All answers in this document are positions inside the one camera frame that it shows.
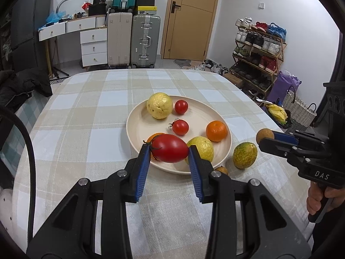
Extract pale yellow passion fruit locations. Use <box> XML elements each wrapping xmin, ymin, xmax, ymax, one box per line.
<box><xmin>146</xmin><ymin>92</ymin><xmax>173</xmax><ymax>120</ymax></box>

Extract white desk with drawers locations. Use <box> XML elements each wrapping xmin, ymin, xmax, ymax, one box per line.
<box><xmin>38</xmin><ymin>15</ymin><xmax>108</xmax><ymax>68</ymax></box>

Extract yellow green passion fruit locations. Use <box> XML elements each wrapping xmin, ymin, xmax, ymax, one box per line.
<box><xmin>185</xmin><ymin>136</ymin><xmax>215</xmax><ymax>165</ymax></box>

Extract woven basket bag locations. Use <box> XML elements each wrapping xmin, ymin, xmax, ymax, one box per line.
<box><xmin>282</xmin><ymin>86</ymin><xmax>318</xmax><ymax>128</ymax></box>

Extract wooden shoe rack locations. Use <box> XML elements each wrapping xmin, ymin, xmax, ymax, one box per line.
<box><xmin>232</xmin><ymin>17</ymin><xmax>287</xmax><ymax>100</ymax></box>

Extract purple bag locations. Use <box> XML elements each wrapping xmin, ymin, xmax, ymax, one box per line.
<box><xmin>265</xmin><ymin>71</ymin><xmax>301</xmax><ymax>106</ymax></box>

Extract dark grey refrigerator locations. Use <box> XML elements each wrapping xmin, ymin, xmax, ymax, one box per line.
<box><xmin>9</xmin><ymin>0</ymin><xmax>52</xmax><ymax>72</ymax></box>

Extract wooden door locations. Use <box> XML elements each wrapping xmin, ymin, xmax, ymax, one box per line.
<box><xmin>161</xmin><ymin>0</ymin><xmax>222</xmax><ymax>62</ymax></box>

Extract cardboard box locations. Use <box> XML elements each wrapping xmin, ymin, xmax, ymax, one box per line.
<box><xmin>224</xmin><ymin>72</ymin><xmax>244</xmax><ymax>88</ymax></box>

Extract door mat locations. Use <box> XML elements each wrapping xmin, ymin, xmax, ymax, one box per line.
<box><xmin>174</xmin><ymin>59</ymin><xmax>205</xmax><ymax>71</ymax></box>

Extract cream round plate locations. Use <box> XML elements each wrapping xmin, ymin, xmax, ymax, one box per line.
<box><xmin>126</xmin><ymin>95</ymin><xmax>232</xmax><ymax>175</ymax></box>

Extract black bag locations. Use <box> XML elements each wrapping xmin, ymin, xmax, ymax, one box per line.
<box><xmin>88</xmin><ymin>0</ymin><xmax>109</xmax><ymax>17</ymax></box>

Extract silver suitcase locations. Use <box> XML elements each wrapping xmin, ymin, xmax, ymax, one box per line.
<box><xmin>130</xmin><ymin>14</ymin><xmax>161</xmax><ymax>69</ymax></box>

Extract person's right hand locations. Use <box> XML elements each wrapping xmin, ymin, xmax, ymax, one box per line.
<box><xmin>307</xmin><ymin>180</ymin><xmax>345</xmax><ymax>216</ymax></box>

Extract yellow bag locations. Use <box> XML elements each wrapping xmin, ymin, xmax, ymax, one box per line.
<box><xmin>265</xmin><ymin>103</ymin><xmax>289</xmax><ymax>126</ymax></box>

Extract blue plastic bag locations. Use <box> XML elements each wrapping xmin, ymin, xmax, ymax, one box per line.
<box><xmin>45</xmin><ymin>10</ymin><xmax>68</xmax><ymax>25</ymax></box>

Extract large red tomato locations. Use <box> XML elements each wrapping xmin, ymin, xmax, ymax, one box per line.
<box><xmin>143</xmin><ymin>134</ymin><xmax>189</xmax><ymax>164</ymax></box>

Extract black jacket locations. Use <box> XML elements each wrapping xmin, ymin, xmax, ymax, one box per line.
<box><xmin>0</xmin><ymin>69</ymin><xmax>53</xmax><ymax>141</ymax></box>

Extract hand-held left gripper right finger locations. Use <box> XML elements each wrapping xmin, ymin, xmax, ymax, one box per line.
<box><xmin>188</xmin><ymin>145</ymin><xmax>312</xmax><ymax>259</ymax></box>

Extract teal checkered cloth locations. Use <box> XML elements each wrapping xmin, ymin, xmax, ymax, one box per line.
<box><xmin>0</xmin><ymin>94</ymin><xmax>50</xmax><ymax>168</ymax></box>

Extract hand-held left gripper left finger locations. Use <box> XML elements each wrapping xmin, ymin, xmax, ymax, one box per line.
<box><xmin>26</xmin><ymin>144</ymin><xmax>151</xmax><ymax>259</ymax></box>

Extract green orange passion fruit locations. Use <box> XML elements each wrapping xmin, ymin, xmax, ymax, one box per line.
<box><xmin>232</xmin><ymin>142</ymin><xmax>258</xmax><ymax>169</ymax></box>

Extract yellow black box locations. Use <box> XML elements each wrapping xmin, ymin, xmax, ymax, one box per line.
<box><xmin>137</xmin><ymin>5</ymin><xmax>157</xmax><ymax>16</ymax></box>

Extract beige suitcase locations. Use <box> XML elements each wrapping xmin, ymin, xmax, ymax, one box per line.
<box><xmin>107</xmin><ymin>12</ymin><xmax>133</xmax><ymax>69</ymax></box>

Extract rows of shoes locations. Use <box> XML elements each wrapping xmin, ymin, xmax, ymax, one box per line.
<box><xmin>232</xmin><ymin>17</ymin><xmax>287</xmax><ymax>98</ymax></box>

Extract large orange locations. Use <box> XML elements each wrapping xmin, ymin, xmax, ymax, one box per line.
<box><xmin>147</xmin><ymin>132</ymin><xmax>165</xmax><ymax>160</ymax></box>

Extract small stemless tomato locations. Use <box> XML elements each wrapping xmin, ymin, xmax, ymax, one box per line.
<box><xmin>175</xmin><ymin>100</ymin><xmax>188</xmax><ymax>114</ymax></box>

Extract small tomato with stem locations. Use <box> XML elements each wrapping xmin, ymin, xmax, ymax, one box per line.
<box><xmin>168</xmin><ymin>118</ymin><xmax>189</xmax><ymax>136</ymax></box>

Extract black cable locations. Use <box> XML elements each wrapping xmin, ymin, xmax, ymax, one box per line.
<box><xmin>0</xmin><ymin>106</ymin><xmax>35</xmax><ymax>243</ymax></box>

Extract small orange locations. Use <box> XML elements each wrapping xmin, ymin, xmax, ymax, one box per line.
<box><xmin>205</xmin><ymin>120</ymin><xmax>228</xmax><ymax>142</ymax></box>

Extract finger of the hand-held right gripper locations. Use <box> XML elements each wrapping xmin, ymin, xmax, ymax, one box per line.
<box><xmin>259</xmin><ymin>137</ymin><xmax>297</xmax><ymax>158</ymax></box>
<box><xmin>272</xmin><ymin>131</ymin><xmax>300</xmax><ymax>145</ymax></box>

